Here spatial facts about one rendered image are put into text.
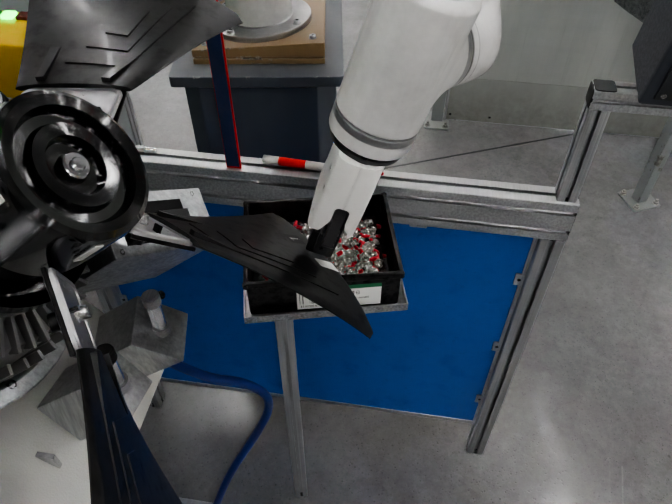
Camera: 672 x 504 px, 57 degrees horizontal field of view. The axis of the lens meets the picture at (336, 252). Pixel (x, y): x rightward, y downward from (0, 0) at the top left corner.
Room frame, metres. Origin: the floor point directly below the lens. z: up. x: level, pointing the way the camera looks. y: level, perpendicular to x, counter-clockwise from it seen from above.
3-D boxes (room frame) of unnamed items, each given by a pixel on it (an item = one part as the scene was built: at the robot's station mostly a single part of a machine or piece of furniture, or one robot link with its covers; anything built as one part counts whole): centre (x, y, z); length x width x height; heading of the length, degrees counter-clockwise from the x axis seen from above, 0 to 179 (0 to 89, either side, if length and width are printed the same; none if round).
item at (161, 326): (0.41, 0.20, 0.96); 0.02 x 0.02 x 0.06
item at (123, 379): (0.33, 0.22, 0.99); 0.02 x 0.02 x 0.06
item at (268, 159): (0.79, 0.05, 0.87); 0.14 x 0.01 x 0.01; 78
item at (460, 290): (0.79, 0.07, 0.45); 0.82 x 0.02 x 0.66; 81
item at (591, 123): (0.72, -0.36, 0.96); 0.03 x 0.03 x 0.20; 81
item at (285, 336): (0.61, 0.09, 0.40); 0.03 x 0.03 x 0.80; 6
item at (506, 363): (0.72, -0.36, 0.39); 0.04 x 0.04 x 0.78; 81
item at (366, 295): (0.62, 0.02, 0.85); 0.22 x 0.17 x 0.07; 96
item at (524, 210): (0.79, 0.07, 0.82); 0.90 x 0.04 x 0.08; 81
